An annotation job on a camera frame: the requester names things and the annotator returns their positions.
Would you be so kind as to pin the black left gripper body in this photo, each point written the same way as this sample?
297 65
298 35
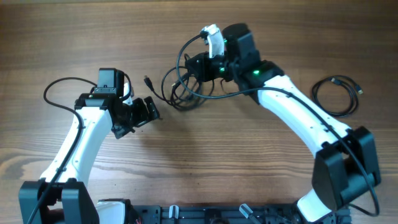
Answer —
134 116

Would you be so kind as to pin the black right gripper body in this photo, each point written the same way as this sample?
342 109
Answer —
199 66

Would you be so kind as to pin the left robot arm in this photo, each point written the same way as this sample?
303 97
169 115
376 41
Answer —
60 194

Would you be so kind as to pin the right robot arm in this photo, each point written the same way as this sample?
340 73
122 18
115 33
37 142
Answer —
345 159

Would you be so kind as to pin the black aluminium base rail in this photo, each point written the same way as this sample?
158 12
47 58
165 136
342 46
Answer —
217 214

